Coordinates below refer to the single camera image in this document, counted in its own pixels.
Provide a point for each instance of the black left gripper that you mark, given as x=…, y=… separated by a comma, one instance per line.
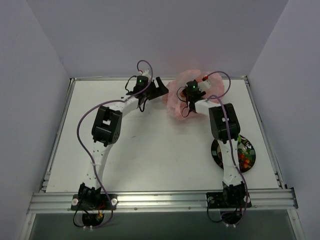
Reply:
x=155, y=88

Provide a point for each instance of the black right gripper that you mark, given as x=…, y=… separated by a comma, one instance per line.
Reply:
x=186, y=93

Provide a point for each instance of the pink floral plastic bag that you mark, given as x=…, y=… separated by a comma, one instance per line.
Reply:
x=174, y=101

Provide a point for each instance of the fake strawberry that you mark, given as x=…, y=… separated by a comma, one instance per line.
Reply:
x=245, y=160

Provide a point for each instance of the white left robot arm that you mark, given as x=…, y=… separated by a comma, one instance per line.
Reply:
x=106, y=130

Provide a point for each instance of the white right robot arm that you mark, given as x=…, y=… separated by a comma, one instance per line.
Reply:
x=225, y=129

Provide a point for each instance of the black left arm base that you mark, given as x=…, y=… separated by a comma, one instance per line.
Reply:
x=92, y=208

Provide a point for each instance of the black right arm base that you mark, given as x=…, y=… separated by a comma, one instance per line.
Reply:
x=225, y=203

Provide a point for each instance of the dark rimmed beige plate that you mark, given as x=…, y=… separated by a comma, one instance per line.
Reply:
x=245, y=144

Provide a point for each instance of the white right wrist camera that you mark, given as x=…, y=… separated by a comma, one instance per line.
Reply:
x=206, y=83

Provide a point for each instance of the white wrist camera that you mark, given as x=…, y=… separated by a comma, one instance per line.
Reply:
x=147, y=73
x=206, y=83

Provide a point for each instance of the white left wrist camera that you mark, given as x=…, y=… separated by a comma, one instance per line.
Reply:
x=147, y=73

